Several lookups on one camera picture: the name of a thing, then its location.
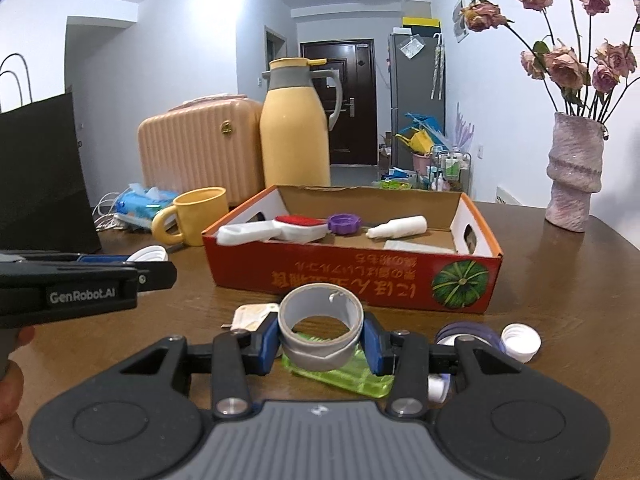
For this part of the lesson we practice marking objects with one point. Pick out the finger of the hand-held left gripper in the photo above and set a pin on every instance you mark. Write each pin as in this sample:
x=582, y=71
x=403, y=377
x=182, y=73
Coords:
x=102, y=259
x=157, y=275

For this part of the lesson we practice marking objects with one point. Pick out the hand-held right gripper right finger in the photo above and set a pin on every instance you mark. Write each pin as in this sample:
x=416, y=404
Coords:
x=374, y=347

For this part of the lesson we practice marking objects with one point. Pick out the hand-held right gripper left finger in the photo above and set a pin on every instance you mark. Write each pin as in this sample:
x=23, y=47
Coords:
x=270, y=347

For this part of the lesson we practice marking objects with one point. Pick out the white ridged bottle cap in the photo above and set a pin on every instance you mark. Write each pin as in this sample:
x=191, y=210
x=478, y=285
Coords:
x=521, y=342
x=147, y=254

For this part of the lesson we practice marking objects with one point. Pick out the green transparent case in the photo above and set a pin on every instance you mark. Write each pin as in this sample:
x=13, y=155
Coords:
x=345, y=377

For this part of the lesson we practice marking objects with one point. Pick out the grey tape roll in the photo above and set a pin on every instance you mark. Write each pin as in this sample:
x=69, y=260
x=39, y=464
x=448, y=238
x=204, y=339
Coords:
x=320, y=355

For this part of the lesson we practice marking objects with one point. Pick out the red cardboard box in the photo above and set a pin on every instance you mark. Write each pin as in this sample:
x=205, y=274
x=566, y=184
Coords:
x=350, y=280

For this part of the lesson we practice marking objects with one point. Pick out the small white cap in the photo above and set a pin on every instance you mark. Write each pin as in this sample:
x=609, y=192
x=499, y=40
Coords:
x=437, y=389

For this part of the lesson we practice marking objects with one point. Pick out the translucent white plastic box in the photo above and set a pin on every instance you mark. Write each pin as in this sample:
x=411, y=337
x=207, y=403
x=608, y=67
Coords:
x=420, y=246

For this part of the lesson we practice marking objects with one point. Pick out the red and white lint brush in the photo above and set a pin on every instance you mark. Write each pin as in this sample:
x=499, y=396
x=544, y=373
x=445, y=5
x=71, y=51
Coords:
x=295, y=227

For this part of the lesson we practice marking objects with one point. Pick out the white squeeze bottle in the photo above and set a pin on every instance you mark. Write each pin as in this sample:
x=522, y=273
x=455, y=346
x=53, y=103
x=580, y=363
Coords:
x=400, y=227

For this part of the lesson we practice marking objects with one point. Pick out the purple scalloped lid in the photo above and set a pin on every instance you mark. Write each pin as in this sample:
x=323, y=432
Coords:
x=344, y=224

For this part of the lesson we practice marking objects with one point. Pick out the person's left hand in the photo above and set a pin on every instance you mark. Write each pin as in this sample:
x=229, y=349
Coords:
x=12, y=400

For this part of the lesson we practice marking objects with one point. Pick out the blue tissue pack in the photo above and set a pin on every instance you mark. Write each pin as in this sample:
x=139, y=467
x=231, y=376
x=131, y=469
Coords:
x=145, y=205

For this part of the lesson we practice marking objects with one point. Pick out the yellow mug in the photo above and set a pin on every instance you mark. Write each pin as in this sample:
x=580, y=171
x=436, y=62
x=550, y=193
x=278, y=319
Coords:
x=200, y=215

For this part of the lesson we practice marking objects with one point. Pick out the black paper bag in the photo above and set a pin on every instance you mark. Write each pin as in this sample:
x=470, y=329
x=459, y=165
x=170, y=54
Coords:
x=40, y=185

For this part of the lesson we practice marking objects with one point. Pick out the orange ribbed suitcase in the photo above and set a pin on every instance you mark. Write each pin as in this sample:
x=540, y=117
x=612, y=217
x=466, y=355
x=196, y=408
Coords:
x=200, y=150

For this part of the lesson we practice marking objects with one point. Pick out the pink bucket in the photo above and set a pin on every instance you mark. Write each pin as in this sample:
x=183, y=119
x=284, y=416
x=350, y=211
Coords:
x=421, y=164

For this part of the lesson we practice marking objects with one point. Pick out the white storage cart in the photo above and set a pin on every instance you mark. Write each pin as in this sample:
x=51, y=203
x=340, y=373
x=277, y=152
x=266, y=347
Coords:
x=452, y=170

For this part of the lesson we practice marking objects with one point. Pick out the yellow thermos jug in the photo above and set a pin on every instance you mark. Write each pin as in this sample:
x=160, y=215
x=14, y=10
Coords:
x=295, y=135

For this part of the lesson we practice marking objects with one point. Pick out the yellow watering can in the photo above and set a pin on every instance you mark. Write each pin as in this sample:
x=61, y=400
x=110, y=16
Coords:
x=417, y=142

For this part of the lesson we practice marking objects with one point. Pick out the dark brown entrance door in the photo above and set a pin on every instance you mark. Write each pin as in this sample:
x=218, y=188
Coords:
x=357, y=125

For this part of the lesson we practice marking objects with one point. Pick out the blue folding rack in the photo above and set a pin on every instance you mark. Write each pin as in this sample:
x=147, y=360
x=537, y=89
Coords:
x=422, y=122

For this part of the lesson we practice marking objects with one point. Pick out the grey interior door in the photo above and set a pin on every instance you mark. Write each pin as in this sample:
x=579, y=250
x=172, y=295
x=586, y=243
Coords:
x=275, y=50

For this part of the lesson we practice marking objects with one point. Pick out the grey refrigerator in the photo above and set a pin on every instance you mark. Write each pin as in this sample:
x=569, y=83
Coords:
x=412, y=90

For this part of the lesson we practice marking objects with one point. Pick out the pink textured vase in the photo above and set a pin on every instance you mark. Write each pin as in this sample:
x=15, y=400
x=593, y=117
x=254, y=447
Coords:
x=572, y=175

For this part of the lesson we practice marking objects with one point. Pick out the white folded umbrella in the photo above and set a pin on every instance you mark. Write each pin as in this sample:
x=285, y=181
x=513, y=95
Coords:
x=437, y=67

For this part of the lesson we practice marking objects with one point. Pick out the clear plastic pouch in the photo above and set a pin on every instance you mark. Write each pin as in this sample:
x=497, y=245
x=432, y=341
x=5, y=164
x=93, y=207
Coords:
x=412, y=47

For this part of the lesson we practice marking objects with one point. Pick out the yellow and black box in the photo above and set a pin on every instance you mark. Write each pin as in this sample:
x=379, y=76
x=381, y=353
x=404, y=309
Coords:
x=422, y=25

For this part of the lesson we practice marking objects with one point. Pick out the dried pink roses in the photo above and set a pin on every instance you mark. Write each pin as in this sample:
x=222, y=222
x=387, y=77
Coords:
x=565, y=67

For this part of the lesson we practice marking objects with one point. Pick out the white wall heater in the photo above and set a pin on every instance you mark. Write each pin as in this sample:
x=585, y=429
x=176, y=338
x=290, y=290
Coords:
x=507, y=196

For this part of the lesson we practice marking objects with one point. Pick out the wall picture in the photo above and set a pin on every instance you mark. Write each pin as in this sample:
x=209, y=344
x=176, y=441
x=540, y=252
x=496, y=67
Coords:
x=460, y=20

